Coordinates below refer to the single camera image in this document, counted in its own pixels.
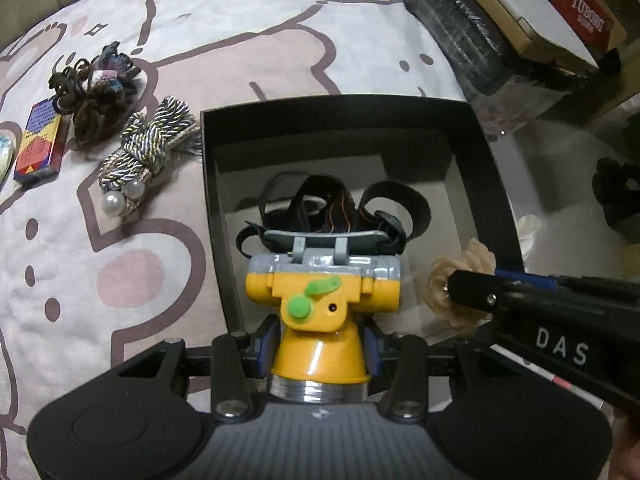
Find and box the yellow grey headlamp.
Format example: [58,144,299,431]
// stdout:
[235,172,433,404]

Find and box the beige fabric flower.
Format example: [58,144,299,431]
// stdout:
[425,239,497,334]

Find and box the brown yarn scrunchie knit bow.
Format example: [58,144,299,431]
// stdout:
[48,44,144,152]

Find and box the striped rope bow with pearls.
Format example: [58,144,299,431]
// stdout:
[98,96,202,219]

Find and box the printed bear blanket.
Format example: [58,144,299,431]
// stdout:
[0,0,501,480]

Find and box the dark cloth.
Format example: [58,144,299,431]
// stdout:
[592,157,640,234]

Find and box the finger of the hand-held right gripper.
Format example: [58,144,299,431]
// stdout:
[494,268,640,304]
[446,270,507,312]

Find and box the person's right forearm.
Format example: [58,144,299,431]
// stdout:
[611,405,640,480]

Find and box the white tissue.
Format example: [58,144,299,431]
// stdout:
[517,214,544,247]

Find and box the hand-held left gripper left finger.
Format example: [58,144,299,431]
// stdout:
[107,316,280,421]

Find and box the blue floral brocade pouch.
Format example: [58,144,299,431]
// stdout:
[0,130,12,182]

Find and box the black storage box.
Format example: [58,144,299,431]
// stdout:
[200,94,526,362]

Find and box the black wrapped bundle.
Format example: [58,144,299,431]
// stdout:
[375,0,601,99]

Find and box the colourful small card box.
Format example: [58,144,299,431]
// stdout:
[12,100,66,187]

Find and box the flat cardboard box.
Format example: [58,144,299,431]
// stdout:
[440,0,601,77]

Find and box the red box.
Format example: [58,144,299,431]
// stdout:
[552,0,627,54]

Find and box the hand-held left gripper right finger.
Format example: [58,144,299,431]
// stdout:
[363,327,507,420]

